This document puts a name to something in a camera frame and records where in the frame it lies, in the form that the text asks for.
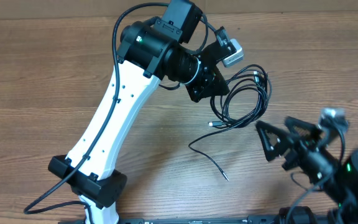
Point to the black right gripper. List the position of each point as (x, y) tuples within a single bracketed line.
[(300, 145)]

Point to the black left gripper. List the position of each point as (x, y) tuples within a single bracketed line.
[(196, 93)]

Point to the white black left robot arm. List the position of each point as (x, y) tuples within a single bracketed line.
[(144, 53)]

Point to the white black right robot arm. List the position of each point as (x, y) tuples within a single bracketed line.
[(338, 180)]

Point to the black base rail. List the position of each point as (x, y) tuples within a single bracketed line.
[(251, 219)]

